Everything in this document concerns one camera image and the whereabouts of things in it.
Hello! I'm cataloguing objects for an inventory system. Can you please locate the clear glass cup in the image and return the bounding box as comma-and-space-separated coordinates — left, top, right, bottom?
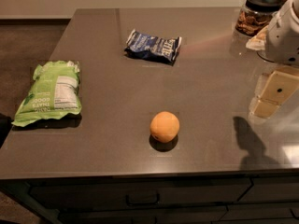
257, 50, 274, 63

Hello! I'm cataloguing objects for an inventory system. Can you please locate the dark right cabinet drawer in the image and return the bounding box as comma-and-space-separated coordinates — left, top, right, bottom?
239, 177, 299, 203

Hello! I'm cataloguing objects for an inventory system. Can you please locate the blue chip bag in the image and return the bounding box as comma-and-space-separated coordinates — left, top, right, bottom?
124, 29, 182, 65

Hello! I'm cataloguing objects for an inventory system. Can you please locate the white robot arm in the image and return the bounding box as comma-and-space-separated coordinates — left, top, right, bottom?
246, 0, 299, 119

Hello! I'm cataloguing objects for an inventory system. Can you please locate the orange fruit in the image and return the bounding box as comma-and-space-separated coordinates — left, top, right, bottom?
149, 111, 180, 143

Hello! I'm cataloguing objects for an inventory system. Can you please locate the glass jar with black lid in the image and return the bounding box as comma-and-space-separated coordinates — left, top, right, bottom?
235, 0, 282, 36

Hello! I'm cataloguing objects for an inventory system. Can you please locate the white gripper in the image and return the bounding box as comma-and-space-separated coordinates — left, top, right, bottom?
249, 0, 299, 119

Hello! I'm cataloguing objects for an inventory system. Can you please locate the green snack bag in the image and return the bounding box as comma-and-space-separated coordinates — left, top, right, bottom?
12, 61, 81, 127

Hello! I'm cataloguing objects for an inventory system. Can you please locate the dark cabinet drawer with handle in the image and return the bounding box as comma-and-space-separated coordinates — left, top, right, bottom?
30, 178, 251, 210

